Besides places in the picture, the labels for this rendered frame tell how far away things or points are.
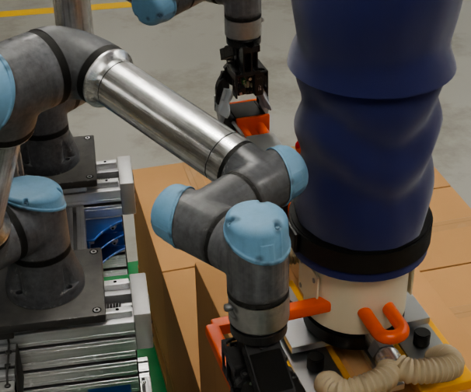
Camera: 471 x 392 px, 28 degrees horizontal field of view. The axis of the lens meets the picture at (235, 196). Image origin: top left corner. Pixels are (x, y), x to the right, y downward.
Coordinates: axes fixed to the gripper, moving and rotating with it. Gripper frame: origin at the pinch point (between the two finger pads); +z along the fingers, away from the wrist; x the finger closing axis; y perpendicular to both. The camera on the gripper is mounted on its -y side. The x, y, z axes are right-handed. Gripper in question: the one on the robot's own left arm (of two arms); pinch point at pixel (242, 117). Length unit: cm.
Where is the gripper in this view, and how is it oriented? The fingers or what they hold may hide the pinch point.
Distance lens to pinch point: 203.6
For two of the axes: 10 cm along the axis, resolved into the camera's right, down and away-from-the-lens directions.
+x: 9.5, -1.9, 2.4
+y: 3.1, 5.1, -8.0
